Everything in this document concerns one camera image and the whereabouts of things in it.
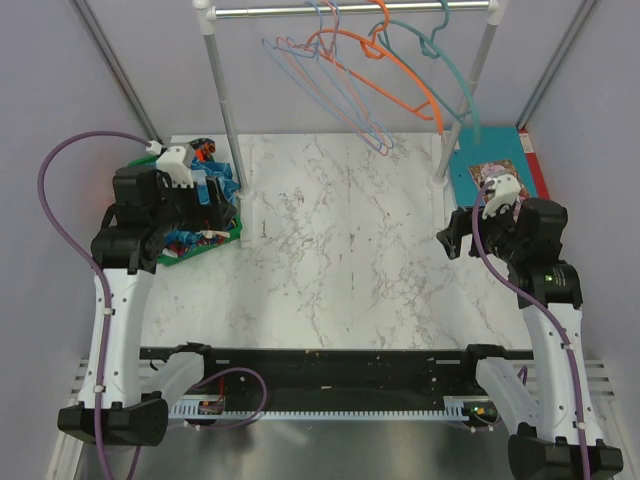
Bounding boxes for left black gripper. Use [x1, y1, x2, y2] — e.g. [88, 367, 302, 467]
[149, 174, 236, 236]

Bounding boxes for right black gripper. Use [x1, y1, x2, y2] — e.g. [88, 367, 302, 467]
[437, 196, 528, 264]

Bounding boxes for blue leaf print shorts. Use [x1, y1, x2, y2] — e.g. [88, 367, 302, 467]
[190, 157, 239, 205]

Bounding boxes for light blue wire hanger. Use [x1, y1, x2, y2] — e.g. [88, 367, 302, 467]
[261, 0, 396, 151]

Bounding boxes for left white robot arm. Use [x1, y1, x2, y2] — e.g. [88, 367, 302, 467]
[58, 165, 236, 447]

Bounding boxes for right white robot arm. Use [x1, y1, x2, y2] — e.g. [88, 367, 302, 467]
[436, 198, 624, 479]

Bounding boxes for orange plastic hanger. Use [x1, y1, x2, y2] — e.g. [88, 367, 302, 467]
[307, 1, 444, 134]

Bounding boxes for teal plastic hanger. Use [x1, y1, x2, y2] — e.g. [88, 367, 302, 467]
[368, 0, 484, 146]

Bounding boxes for illustrated paperback book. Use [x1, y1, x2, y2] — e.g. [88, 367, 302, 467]
[468, 159, 531, 200]

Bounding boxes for colourful comic print cloth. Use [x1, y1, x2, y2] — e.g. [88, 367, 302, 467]
[162, 137, 242, 266]

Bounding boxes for green plastic tray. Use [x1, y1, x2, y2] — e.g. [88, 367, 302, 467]
[158, 151, 242, 266]

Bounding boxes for teal folder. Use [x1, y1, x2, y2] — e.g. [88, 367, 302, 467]
[449, 126, 538, 207]

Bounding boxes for red folder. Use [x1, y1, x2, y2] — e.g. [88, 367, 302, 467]
[518, 130, 550, 200]

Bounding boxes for silver clothes rack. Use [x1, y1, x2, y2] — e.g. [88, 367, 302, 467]
[193, 1, 507, 229]

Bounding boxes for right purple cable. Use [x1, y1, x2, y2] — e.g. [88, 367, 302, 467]
[471, 182, 592, 480]

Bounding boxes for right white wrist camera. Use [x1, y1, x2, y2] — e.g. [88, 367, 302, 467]
[482, 173, 521, 219]

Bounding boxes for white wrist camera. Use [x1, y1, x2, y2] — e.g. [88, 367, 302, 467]
[156, 145, 196, 189]
[482, 173, 521, 219]

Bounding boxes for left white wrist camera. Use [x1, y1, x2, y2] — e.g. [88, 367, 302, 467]
[156, 145, 196, 189]

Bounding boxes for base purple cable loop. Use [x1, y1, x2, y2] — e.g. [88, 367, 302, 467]
[182, 367, 269, 430]

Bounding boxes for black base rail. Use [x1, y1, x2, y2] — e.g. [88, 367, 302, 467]
[138, 343, 536, 412]

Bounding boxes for pink wire hanger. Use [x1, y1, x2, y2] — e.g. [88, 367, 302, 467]
[276, 0, 389, 157]

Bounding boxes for light blue cable duct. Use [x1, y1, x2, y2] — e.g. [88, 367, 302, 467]
[169, 396, 469, 422]

